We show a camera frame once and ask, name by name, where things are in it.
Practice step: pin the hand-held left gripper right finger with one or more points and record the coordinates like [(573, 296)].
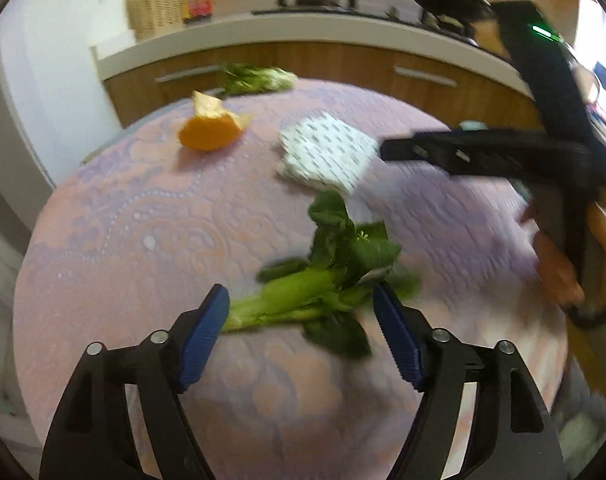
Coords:
[(398, 335)]

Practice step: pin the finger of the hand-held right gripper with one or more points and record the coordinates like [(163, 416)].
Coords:
[(483, 152)]

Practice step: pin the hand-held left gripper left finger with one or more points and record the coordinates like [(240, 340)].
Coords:
[(208, 330)]

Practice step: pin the light blue plastic basket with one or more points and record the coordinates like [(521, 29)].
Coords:
[(470, 124)]

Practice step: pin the large leafy bok choy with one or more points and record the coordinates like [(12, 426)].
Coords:
[(303, 285)]

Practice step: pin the white patterned cloth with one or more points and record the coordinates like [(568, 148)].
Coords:
[(328, 150)]

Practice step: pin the person's right hand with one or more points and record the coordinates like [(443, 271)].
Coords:
[(558, 275)]

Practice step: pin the window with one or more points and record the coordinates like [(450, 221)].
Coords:
[(600, 35)]

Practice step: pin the pink patterned table cloth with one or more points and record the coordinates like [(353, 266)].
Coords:
[(133, 240)]

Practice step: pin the wooden base cabinet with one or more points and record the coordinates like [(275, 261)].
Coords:
[(333, 62)]

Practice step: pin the orange peel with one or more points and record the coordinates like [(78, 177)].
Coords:
[(208, 132)]

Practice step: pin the black gas stove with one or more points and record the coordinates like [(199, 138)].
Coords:
[(333, 10)]

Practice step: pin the small bok choy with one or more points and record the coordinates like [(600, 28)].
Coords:
[(253, 80)]

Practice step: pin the white kitchen countertop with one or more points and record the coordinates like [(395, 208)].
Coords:
[(233, 32)]

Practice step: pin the beige utensil basket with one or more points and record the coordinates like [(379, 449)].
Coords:
[(153, 10)]

